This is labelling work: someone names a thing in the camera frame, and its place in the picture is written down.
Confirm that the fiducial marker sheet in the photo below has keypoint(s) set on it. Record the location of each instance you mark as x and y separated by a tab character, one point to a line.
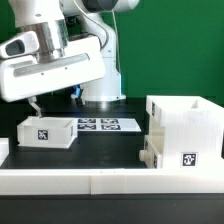
108	125

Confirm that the white drawer cabinet housing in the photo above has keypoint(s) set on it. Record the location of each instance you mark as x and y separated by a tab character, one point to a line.
192	129

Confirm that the white front drawer box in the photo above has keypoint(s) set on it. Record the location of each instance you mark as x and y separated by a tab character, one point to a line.
152	154

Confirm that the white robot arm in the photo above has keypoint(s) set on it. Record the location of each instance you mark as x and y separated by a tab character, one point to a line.
60	44

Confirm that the white drawer box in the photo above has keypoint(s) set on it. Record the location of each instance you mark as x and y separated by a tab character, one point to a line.
152	154
47	132

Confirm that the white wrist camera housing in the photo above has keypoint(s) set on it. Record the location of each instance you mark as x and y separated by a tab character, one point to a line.
20	45

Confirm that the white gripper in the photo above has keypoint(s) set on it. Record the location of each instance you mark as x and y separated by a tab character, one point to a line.
24	77

